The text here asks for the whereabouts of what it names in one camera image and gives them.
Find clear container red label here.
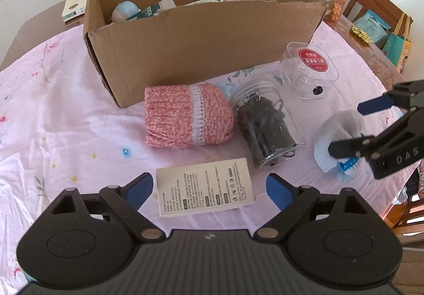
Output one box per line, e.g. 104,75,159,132
278,41,340,100

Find wooden chair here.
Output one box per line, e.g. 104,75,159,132
381,179,424,237
343,0,414,38

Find white pink carton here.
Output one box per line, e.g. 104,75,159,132
156,157,255,218

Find pink floral tablecloth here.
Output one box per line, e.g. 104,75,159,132
0,17,419,282

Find white canister green label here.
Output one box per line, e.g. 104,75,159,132
126,0,176,22

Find teal packets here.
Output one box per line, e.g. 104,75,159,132
353,13,391,44

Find clear jar of black clips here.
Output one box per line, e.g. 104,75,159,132
232,78,305,170

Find paperback book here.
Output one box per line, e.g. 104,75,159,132
62,0,90,22

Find orange pill packs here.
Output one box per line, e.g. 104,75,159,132
323,0,345,21

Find gold ornament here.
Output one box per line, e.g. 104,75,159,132
351,25,373,45

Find teal paper gift bag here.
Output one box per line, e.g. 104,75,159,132
382,13,413,75

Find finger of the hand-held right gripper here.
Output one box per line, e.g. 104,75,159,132
328,134,385,160
357,80,424,117

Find white sock blue stripe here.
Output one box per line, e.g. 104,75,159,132
313,109,365,174

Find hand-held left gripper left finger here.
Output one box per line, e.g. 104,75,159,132
50,172,166,243

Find brown cardboard box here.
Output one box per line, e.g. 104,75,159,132
83,0,328,108

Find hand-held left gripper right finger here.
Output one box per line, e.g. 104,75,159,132
253,172,375,243

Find blue baby bottle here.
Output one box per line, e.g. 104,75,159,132
111,1,141,23

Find pink knitted cover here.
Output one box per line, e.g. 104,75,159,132
144,83,235,149

